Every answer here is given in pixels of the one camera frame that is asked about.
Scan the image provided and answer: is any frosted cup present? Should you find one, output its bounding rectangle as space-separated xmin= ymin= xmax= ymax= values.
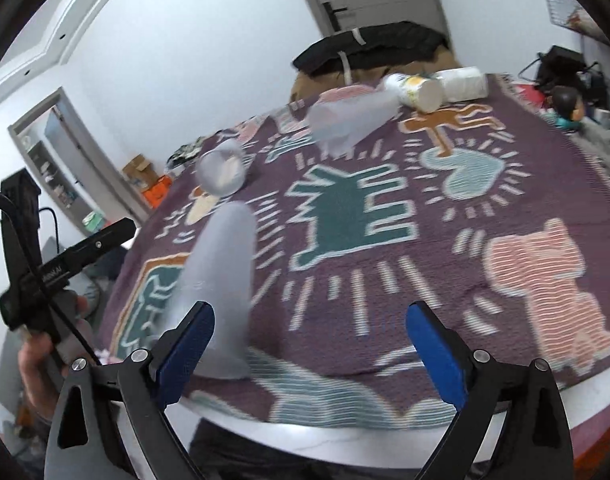
xmin=306 ymin=84 xmax=401 ymax=157
xmin=195 ymin=139 xmax=245 ymax=198
xmin=160 ymin=202 xmax=256 ymax=379

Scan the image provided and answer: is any person left hand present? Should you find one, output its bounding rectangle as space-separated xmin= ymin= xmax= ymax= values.
xmin=16 ymin=294 xmax=94 ymax=424

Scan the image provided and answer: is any grey open side door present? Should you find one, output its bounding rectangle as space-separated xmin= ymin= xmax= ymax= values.
xmin=9 ymin=88 xmax=151 ymax=235

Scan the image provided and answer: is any orange paper bag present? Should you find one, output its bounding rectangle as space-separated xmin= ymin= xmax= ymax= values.
xmin=142 ymin=176 xmax=173 ymax=209

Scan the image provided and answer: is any cardboard box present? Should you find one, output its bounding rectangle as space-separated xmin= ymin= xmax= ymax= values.
xmin=122 ymin=154 xmax=160 ymax=193

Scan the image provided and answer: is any patterned woven table blanket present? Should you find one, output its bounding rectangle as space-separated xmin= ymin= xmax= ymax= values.
xmin=94 ymin=71 xmax=610 ymax=430

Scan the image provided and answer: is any grey cloth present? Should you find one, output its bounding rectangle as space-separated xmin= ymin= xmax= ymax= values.
xmin=570 ymin=119 xmax=610 ymax=169

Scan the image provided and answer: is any round head figurine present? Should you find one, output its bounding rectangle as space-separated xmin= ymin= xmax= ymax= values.
xmin=550 ymin=86 xmax=586 ymax=130

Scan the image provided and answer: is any yellow white paper canister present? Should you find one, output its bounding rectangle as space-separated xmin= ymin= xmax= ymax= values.
xmin=383 ymin=73 xmax=444 ymax=114

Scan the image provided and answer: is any white plastic jar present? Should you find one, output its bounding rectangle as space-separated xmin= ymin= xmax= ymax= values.
xmin=433 ymin=66 xmax=489 ymax=103

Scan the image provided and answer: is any brown chair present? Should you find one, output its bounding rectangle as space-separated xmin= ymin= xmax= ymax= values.
xmin=289 ymin=47 xmax=461 ymax=102

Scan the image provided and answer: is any black desk organizer rack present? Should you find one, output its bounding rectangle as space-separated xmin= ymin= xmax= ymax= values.
xmin=518 ymin=46 xmax=610 ymax=119

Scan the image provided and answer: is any black jacket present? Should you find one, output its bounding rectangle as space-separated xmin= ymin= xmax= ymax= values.
xmin=292 ymin=21 xmax=449 ymax=77

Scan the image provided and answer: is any black cable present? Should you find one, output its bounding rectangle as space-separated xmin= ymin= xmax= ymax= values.
xmin=0 ymin=186 xmax=102 ymax=366

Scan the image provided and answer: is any black door lock handle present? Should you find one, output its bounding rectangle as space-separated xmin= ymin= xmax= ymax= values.
xmin=322 ymin=1 xmax=348 ymax=32

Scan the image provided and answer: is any black wire wall basket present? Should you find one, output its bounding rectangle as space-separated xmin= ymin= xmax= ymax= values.
xmin=546 ymin=0 xmax=610 ymax=47

